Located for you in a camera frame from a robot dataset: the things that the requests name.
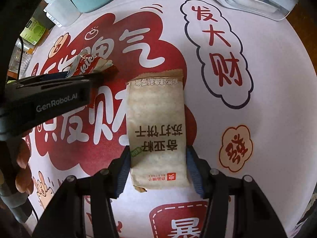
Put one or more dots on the green label glass bottle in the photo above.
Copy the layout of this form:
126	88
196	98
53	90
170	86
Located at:
33	31

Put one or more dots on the white squeeze bottle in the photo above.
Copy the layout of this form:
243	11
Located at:
63	11

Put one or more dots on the person left hand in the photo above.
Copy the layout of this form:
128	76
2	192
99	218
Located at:
24	182

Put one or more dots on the clear drinking glass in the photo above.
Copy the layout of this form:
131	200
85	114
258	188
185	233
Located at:
15	60

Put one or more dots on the beige soda cracker pack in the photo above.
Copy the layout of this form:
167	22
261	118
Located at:
155	121

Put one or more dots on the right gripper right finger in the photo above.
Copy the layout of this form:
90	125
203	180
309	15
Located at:
210	184

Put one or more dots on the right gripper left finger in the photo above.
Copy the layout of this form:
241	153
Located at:
108	184

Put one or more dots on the small red candy wrapper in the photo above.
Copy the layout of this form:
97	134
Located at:
85	64

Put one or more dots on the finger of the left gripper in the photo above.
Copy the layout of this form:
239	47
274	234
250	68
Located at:
45	77
96	79

